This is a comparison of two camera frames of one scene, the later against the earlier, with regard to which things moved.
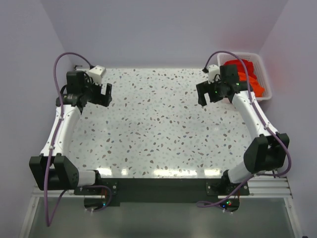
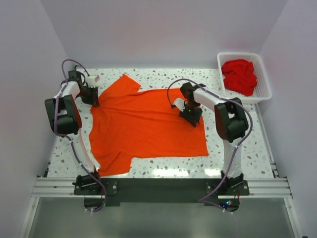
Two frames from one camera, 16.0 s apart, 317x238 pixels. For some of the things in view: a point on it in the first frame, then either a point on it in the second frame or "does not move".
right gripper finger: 204,88 → 194,121
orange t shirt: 259,90 → 130,123
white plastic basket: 259,67 does not move
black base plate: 100,198 does not move
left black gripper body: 90,90 does not move
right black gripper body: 218,90 → 191,111
